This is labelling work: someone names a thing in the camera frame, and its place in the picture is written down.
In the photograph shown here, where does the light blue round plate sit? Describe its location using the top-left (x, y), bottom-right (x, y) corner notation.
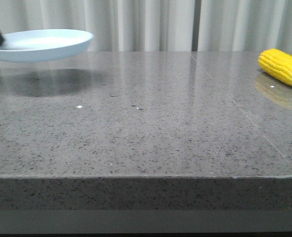
top-left (0, 29), bottom-right (94, 63)

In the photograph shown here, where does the yellow corn cob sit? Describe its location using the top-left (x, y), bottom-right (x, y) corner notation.
top-left (258, 48), bottom-right (292, 87)

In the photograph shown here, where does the grey pleated curtain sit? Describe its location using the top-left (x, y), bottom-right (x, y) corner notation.
top-left (0, 0), bottom-right (292, 51)

